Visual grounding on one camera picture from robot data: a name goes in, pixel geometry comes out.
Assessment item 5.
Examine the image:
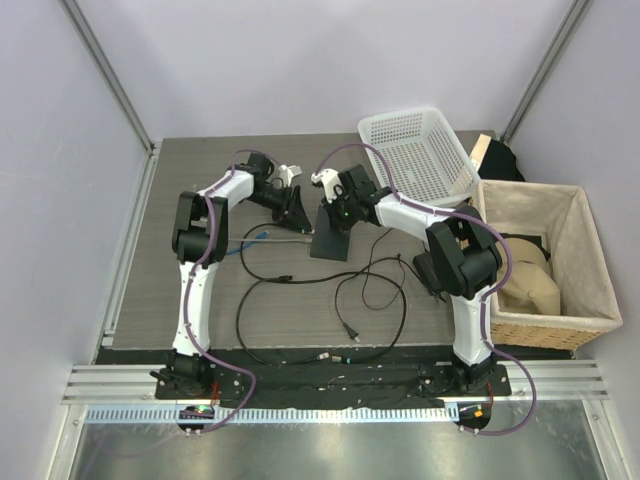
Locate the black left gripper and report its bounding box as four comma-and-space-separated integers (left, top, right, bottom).
248, 186, 312, 234

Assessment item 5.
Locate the blue ethernet cable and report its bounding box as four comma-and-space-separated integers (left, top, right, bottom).
225, 230, 270, 257

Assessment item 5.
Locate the black network switch box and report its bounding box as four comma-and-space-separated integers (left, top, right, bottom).
310, 206, 350, 262

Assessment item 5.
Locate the black ethernet cable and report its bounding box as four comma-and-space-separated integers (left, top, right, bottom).
236, 274, 332, 365

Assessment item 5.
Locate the black cable with green-banded plug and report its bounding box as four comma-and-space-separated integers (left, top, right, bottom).
239, 223, 409, 365

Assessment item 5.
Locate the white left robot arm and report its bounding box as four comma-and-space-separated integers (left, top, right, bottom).
171, 151, 313, 362

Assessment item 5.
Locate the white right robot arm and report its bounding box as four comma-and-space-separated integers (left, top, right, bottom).
311, 165, 502, 395

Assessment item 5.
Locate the black power adapter brick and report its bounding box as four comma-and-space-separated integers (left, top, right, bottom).
413, 252, 442, 295

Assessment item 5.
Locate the white plastic mesh basket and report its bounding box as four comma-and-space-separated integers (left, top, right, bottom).
358, 107, 479, 207

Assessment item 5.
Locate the brown cardboard piece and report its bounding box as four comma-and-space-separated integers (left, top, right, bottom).
469, 134, 494, 171

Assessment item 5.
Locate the black fabric bag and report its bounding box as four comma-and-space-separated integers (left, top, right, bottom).
479, 139, 525, 182

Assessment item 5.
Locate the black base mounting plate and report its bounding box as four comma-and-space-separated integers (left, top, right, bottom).
150, 348, 512, 410

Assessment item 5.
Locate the beige cloth bundle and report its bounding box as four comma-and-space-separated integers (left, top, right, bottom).
498, 237, 561, 316

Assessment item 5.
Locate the wicker basket with cloth liner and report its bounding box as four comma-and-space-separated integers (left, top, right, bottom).
474, 180, 623, 350

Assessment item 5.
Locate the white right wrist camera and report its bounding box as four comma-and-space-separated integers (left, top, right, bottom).
311, 168, 344, 204

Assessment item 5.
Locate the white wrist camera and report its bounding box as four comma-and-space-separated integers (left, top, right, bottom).
277, 164, 302, 188
311, 168, 344, 204

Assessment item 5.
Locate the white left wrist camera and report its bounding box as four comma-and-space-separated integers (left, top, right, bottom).
277, 164, 302, 188

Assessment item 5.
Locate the thin black adapter cord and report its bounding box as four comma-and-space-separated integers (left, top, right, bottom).
362, 234, 446, 311

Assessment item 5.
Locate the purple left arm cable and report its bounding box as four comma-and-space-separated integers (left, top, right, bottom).
99, 148, 281, 459

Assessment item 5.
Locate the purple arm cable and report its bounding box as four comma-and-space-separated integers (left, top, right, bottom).
318, 142, 540, 437
99, 148, 281, 459

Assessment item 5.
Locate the black mains power cord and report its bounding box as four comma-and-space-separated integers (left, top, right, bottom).
333, 269, 374, 344

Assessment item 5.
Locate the aluminium extrusion rail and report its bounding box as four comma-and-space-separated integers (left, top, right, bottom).
63, 360, 608, 409

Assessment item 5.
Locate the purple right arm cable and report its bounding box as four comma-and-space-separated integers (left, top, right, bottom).
318, 142, 540, 437

